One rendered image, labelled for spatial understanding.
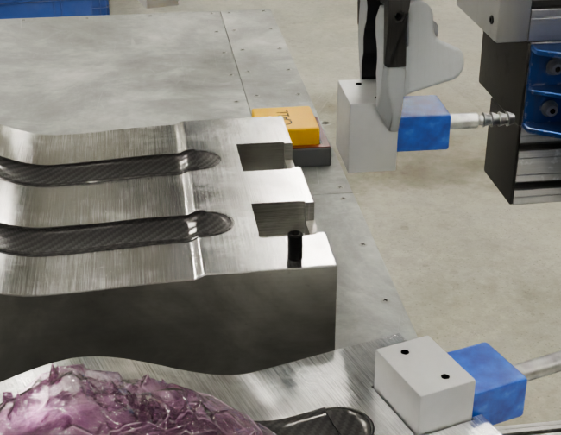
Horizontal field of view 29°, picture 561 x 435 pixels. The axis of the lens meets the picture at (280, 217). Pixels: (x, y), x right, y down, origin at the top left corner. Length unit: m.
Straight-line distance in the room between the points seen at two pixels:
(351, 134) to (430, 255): 1.79
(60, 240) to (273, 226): 0.15
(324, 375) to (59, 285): 0.18
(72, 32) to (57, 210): 0.70
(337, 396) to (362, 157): 0.21
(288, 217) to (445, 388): 0.23
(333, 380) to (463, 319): 1.68
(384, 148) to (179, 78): 0.54
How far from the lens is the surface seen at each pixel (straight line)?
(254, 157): 0.87
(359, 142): 0.77
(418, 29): 0.75
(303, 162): 1.04
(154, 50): 1.38
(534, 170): 1.15
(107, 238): 0.75
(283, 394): 0.63
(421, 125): 0.78
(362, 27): 0.80
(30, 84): 1.29
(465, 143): 3.16
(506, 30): 1.08
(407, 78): 0.75
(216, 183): 0.80
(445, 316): 2.32
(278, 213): 0.78
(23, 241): 0.76
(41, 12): 3.96
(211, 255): 0.70
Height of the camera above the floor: 1.23
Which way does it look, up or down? 27 degrees down
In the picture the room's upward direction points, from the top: straight up
